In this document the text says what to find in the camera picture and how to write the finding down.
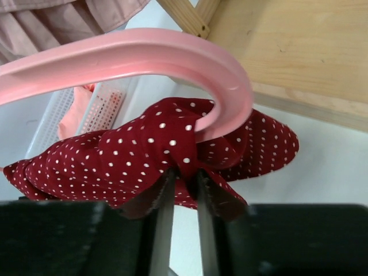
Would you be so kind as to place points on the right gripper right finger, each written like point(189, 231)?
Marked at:
point(278, 239)

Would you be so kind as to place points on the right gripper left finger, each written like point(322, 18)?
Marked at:
point(89, 237)

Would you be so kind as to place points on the red polka dot cloth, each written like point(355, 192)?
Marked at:
point(118, 164)

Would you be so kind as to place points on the pink plastic hanger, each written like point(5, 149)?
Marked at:
point(133, 52)

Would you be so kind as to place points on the pink skirt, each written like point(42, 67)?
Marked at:
point(29, 27)

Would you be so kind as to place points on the salmon pink cloth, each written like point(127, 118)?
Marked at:
point(71, 121)

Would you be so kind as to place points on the white plastic basket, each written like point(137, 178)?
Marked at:
point(106, 110)

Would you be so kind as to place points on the wooden clothes rack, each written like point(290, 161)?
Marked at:
point(304, 57)

